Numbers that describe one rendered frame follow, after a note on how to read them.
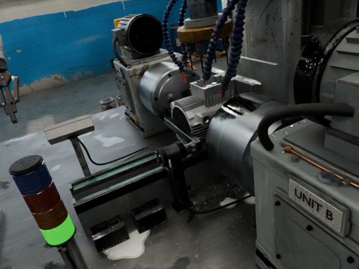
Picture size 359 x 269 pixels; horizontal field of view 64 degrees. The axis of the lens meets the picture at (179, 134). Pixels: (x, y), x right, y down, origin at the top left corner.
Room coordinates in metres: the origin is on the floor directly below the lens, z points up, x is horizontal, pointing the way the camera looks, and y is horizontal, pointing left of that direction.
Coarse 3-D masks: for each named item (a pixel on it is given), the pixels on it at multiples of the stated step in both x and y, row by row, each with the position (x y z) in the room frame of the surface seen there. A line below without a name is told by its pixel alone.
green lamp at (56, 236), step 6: (66, 222) 0.46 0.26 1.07; (72, 222) 0.48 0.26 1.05; (54, 228) 0.44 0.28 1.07; (60, 228) 0.45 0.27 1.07; (66, 228) 0.46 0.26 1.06; (72, 228) 0.47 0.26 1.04; (48, 234) 0.44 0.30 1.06; (54, 234) 0.44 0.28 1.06; (60, 234) 0.45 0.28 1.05; (66, 234) 0.45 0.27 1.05; (72, 234) 0.46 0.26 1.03; (48, 240) 0.45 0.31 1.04; (54, 240) 0.44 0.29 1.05; (60, 240) 0.44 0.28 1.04; (66, 240) 0.45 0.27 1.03
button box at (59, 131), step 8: (72, 120) 1.00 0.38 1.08; (80, 120) 1.00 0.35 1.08; (88, 120) 1.01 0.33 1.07; (48, 128) 0.97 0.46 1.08; (56, 128) 0.97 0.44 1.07; (64, 128) 0.98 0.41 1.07; (72, 128) 0.98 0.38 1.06; (80, 128) 0.98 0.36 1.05; (88, 128) 1.00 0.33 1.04; (48, 136) 0.95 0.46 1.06; (56, 136) 0.95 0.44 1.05; (64, 136) 0.96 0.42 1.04
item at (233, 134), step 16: (240, 96) 0.72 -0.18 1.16; (256, 96) 0.71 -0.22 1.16; (224, 112) 0.69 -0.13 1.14; (240, 112) 0.65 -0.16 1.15; (256, 112) 0.62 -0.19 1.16; (208, 128) 0.70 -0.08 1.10; (224, 128) 0.65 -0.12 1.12; (240, 128) 0.60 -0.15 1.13; (256, 128) 0.57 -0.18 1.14; (272, 128) 0.56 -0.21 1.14; (208, 144) 0.68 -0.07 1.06; (224, 144) 0.62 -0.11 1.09; (240, 144) 0.57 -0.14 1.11; (224, 160) 0.61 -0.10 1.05; (240, 160) 0.55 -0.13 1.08; (240, 176) 0.55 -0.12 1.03
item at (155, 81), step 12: (156, 72) 1.19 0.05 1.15; (168, 72) 1.13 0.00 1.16; (192, 72) 1.17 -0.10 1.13; (144, 84) 1.21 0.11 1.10; (156, 84) 1.11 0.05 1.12; (168, 84) 1.12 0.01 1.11; (180, 84) 1.14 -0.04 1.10; (144, 96) 1.18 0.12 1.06; (156, 96) 1.11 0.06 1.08; (168, 96) 1.09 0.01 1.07; (180, 96) 1.14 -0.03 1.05; (156, 108) 1.10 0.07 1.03; (168, 108) 1.12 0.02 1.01
